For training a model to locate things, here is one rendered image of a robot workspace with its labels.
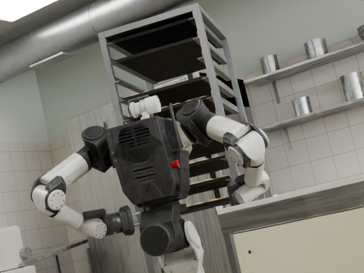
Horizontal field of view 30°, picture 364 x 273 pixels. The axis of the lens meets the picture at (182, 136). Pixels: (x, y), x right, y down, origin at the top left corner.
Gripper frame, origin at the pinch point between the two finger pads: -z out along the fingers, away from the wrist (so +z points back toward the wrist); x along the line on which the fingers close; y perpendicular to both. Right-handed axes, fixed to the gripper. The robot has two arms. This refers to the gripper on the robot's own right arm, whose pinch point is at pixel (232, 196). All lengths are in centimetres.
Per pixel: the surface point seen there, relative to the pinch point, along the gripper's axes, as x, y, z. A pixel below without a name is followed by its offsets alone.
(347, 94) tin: 67, -186, -211
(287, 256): -20, 33, 122
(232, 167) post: 12.2, -5.5, -8.4
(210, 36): 80, -21, -40
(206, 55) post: 62, -6, -8
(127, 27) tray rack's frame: 84, 23, -25
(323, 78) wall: 89, -187, -244
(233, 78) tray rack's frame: 62, -36, -61
